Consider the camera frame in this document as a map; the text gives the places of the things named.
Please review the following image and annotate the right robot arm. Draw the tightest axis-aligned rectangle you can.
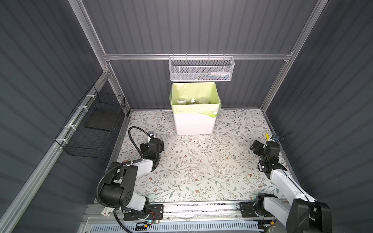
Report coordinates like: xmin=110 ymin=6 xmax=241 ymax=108
xmin=250 ymin=139 xmax=333 ymax=233

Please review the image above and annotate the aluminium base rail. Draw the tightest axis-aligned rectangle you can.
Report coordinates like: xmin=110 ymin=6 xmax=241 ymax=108
xmin=84 ymin=200 xmax=292 ymax=220

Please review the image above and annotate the white plastic bin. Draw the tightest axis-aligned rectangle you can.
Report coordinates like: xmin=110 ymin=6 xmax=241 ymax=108
xmin=173 ymin=114 xmax=217 ymax=136

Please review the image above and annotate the green bin liner bag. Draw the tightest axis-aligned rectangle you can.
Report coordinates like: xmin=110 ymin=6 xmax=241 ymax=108
xmin=170 ymin=82 xmax=221 ymax=117

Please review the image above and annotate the black wire basket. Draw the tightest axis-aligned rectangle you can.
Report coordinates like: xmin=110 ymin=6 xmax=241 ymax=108
xmin=55 ymin=87 xmax=126 ymax=159

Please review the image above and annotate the white wire mesh basket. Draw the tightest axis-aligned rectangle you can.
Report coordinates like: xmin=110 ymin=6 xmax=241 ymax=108
xmin=168 ymin=56 xmax=235 ymax=82

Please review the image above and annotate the green bottle yellow cap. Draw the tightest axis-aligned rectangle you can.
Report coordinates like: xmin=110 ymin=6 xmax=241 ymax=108
xmin=195 ymin=98 xmax=210 ymax=104

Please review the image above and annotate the toothpaste tube in basket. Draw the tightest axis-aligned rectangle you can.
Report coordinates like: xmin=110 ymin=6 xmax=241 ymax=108
xmin=204 ymin=71 xmax=231 ymax=80

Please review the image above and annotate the clear crushed bottle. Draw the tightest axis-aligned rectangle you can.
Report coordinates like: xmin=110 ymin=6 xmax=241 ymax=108
xmin=177 ymin=98 xmax=187 ymax=105

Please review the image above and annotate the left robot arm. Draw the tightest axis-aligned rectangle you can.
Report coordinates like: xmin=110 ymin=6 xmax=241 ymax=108
xmin=96 ymin=137 xmax=164 ymax=215

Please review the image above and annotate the black corrugated cable hose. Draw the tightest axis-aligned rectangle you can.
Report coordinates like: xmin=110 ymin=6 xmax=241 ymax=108
xmin=95 ymin=126 xmax=153 ymax=233

